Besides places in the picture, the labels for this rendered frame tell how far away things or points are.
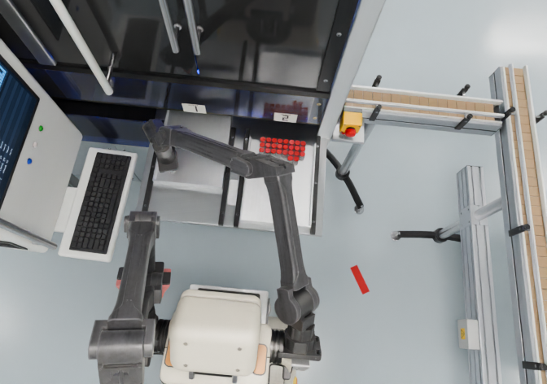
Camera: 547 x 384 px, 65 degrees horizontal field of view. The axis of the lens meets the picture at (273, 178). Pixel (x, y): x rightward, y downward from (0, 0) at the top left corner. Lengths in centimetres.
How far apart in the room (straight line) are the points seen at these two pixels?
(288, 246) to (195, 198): 61
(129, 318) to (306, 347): 52
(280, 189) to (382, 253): 155
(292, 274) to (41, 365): 178
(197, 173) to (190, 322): 75
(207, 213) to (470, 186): 127
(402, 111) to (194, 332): 120
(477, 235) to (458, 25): 180
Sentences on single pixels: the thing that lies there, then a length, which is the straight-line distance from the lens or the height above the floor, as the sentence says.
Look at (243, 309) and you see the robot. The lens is 108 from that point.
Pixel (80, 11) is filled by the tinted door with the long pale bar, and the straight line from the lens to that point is 134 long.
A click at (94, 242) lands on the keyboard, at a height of 83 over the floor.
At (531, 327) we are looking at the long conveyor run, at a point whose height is 93.
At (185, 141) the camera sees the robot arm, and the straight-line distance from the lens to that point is 134.
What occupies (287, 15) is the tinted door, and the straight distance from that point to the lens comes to 117.
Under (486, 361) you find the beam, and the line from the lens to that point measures 213.
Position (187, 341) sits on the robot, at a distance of 106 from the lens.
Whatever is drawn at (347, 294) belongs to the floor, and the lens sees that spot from 249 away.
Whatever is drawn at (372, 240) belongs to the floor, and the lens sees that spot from 257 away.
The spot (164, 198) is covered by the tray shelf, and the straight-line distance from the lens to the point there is 165.
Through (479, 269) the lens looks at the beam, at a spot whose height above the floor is 55.
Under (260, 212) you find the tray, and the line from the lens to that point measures 160.
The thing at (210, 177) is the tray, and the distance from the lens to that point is 165.
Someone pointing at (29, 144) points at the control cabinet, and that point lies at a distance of 159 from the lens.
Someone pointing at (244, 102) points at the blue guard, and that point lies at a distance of 154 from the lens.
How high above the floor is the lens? 242
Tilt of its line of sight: 70 degrees down
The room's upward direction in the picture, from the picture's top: 8 degrees clockwise
